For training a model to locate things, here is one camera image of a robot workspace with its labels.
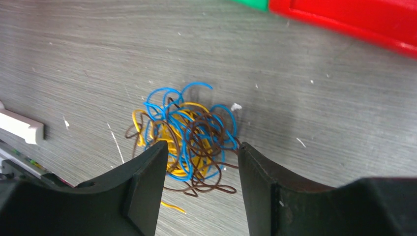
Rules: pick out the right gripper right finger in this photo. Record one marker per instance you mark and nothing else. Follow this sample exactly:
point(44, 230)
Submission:
point(279, 202)

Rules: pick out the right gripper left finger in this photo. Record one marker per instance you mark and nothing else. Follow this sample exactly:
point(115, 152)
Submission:
point(124, 201)

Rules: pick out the white rack foot bar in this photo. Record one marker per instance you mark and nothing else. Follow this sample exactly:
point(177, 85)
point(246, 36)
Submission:
point(30, 130)

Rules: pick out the red plastic bin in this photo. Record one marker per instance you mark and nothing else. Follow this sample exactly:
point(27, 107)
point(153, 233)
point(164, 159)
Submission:
point(388, 23)

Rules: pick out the green plastic bin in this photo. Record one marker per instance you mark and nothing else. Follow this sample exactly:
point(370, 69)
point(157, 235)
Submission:
point(261, 5)

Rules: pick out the aluminium rail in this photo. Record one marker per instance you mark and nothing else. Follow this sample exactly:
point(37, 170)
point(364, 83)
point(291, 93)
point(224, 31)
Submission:
point(14, 165)

